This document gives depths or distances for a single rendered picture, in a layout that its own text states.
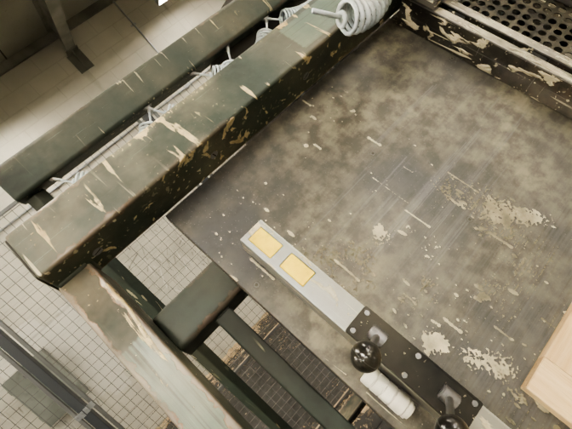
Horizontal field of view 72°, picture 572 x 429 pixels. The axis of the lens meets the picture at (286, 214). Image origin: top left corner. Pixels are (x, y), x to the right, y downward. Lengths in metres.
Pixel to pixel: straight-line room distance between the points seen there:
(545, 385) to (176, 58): 1.17
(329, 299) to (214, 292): 0.21
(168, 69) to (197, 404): 0.96
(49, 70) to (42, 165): 4.45
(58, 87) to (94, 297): 4.95
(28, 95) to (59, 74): 0.42
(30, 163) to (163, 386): 0.77
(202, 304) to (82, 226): 0.23
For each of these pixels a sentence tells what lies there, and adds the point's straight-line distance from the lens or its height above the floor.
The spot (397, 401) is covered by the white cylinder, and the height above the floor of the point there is 1.43.
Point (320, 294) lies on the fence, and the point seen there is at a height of 1.58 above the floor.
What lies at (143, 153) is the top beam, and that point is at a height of 1.93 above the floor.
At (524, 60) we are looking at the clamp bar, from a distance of 0.96.
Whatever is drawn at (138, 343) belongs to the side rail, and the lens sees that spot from 0.64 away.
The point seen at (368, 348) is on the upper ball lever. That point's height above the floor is 1.56.
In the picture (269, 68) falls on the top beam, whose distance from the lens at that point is 0.79.
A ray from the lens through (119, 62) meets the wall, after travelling 5.61.
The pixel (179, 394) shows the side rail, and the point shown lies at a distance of 0.62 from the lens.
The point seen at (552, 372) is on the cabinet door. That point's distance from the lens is 0.73.
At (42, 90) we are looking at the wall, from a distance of 5.57.
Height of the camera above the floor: 1.83
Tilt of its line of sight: 11 degrees down
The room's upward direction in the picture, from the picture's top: 41 degrees counter-clockwise
